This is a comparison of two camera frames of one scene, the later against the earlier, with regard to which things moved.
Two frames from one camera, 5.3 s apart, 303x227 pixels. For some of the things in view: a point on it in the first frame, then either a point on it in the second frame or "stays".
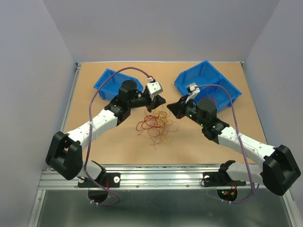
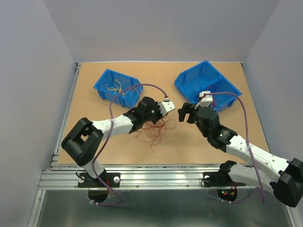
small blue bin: (111, 89) stays
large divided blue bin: (205, 73) stays
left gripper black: (157, 101) → (155, 106)
